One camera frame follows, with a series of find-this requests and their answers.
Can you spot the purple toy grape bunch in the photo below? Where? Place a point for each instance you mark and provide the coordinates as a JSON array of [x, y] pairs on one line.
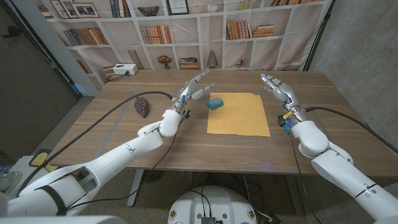
[[141, 106]]

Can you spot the yellow black padded object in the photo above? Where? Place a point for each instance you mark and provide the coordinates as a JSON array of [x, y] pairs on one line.
[[39, 159]]

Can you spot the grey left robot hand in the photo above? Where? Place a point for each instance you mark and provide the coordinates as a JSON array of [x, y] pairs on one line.
[[186, 93]]

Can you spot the grey sneaker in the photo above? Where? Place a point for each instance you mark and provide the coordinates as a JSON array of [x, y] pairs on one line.
[[9, 182]]

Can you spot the small blue toy item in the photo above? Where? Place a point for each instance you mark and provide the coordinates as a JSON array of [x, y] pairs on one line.
[[215, 103]]

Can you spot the black backdrop stand pole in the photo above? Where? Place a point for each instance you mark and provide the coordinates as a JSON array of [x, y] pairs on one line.
[[320, 34]]

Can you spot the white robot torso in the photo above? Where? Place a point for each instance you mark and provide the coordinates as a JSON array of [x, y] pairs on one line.
[[213, 202]]

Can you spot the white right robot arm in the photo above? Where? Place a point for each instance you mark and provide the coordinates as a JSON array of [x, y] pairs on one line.
[[342, 171]]

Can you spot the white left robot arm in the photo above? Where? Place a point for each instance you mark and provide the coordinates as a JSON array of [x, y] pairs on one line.
[[99, 168]]

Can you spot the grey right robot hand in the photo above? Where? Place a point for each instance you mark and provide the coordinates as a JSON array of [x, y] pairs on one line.
[[284, 93]]

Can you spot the yellow-brown paper sheet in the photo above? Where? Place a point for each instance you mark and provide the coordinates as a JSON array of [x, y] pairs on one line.
[[239, 116]]

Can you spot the grey metal table leg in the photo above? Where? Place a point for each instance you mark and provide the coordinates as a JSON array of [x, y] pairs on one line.
[[294, 194], [136, 188]]

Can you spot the printed bookshelf backdrop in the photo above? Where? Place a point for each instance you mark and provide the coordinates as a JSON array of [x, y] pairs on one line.
[[192, 34]]

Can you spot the white power strip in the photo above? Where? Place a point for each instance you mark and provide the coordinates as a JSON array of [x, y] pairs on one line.
[[125, 69]]

